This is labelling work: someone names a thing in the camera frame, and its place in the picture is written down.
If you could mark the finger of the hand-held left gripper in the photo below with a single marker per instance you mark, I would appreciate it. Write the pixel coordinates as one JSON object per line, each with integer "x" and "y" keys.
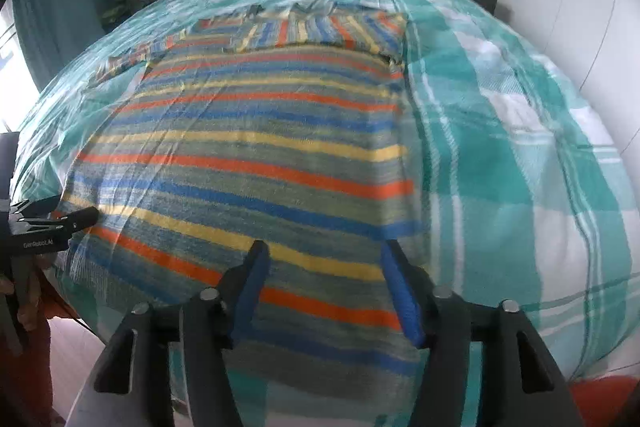
{"x": 45, "y": 203}
{"x": 75, "y": 219}

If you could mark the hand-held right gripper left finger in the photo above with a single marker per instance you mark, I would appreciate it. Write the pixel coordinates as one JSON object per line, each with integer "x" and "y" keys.
{"x": 250, "y": 292}

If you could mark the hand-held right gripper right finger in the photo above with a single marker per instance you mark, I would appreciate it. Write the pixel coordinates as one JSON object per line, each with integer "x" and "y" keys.
{"x": 402, "y": 302}

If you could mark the multicolour striped sweater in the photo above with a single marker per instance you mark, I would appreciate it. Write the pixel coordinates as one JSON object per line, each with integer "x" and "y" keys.
{"x": 250, "y": 132}

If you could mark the person's left hand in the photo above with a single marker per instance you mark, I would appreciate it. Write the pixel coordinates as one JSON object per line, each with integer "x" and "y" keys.
{"x": 34, "y": 302}

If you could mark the person's orange pants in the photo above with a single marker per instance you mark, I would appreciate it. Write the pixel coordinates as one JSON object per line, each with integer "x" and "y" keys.
{"x": 40, "y": 357}

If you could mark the window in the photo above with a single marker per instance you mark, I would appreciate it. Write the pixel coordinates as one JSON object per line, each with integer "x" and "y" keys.
{"x": 10, "y": 72}

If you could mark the teal checked bedspread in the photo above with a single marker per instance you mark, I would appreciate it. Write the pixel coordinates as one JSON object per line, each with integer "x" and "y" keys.
{"x": 500, "y": 132}

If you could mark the orange garment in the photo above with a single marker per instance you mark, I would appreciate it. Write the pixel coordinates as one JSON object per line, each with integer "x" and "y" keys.
{"x": 605, "y": 402}

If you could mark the white wardrobe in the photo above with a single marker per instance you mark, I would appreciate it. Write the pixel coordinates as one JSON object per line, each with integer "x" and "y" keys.
{"x": 575, "y": 7}

